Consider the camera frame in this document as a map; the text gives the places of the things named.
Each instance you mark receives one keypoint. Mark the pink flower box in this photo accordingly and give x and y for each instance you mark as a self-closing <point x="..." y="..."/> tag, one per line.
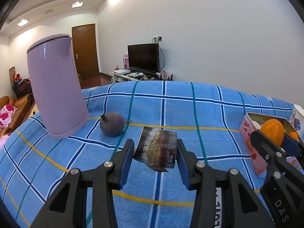
<point x="163" y="74"/>

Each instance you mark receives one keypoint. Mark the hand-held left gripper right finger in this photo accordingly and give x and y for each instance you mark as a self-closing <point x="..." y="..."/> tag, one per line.
<point x="184" y="163"/>

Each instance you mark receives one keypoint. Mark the flat white box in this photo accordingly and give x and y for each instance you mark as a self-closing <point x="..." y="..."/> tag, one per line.
<point x="121" y="71"/>

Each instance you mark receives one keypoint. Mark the low television stand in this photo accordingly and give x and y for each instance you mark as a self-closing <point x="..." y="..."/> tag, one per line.
<point x="116" y="78"/>

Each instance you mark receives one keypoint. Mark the small white cloth label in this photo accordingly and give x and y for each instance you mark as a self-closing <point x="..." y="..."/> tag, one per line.
<point x="268" y="97"/>
<point x="92" y="88"/>

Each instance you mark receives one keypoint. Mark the white printed paper sheet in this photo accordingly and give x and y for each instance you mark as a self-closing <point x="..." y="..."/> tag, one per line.
<point x="256" y="123"/>

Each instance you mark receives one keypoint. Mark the square ceiling light panel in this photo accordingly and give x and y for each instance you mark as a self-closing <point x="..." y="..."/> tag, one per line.
<point x="78" y="4"/>
<point x="22" y="22"/>

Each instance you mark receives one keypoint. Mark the round purple fruit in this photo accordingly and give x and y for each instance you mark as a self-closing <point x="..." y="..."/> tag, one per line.
<point x="112" y="124"/>

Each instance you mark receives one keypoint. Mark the purple electric kettle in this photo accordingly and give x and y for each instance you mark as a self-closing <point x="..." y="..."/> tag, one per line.
<point x="54" y="85"/>

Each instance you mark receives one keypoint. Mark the blue plaid blanket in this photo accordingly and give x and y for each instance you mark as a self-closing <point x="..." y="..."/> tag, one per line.
<point x="190" y="114"/>

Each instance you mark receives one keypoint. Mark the large white cloth label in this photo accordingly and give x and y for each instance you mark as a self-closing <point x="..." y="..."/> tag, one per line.
<point x="218" y="209"/>

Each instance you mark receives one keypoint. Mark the small orange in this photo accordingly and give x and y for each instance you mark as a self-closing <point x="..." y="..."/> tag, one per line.
<point x="272" y="129"/>
<point x="294" y="135"/>

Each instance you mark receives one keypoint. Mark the orange leather sofa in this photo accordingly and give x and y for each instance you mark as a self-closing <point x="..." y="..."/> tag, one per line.
<point x="21" y="104"/>

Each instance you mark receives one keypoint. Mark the black router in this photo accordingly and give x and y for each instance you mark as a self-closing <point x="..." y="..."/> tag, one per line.
<point x="171" y="77"/>

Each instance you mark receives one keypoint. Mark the brown wooden door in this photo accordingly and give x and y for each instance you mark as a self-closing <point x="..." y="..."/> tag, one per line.
<point x="85" y="52"/>

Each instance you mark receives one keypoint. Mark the white mug blue floral print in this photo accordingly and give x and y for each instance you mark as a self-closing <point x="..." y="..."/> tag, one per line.
<point x="298" y="118"/>

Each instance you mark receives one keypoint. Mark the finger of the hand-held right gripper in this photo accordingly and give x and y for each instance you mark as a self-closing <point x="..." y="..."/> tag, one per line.
<point x="291" y="144"/>
<point x="261" y="142"/>

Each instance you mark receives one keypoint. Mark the pink paper bag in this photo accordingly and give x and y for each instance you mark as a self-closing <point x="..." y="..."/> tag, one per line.
<point x="125" y="61"/>

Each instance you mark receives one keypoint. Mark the pink floral cushion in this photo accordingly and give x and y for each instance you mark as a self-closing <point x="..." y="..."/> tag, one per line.
<point x="6" y="114"/>

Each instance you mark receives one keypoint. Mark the black flat television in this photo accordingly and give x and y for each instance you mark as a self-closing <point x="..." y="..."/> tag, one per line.
<point x="142" y="58"/>

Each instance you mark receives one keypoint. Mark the pink metal tin box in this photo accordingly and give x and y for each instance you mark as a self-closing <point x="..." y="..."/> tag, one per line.
<point x="251" y="144"/>

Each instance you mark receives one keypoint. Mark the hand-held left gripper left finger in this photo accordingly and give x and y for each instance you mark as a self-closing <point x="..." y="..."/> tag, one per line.
<point x="125" y="163"/>

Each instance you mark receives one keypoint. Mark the wall power socket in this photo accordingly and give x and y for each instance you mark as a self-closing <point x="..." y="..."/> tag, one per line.
<point x="157" y="39"/>

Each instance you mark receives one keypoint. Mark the dark red clutter pile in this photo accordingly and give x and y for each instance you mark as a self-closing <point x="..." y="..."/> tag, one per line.
<point x="20" y="85"/>

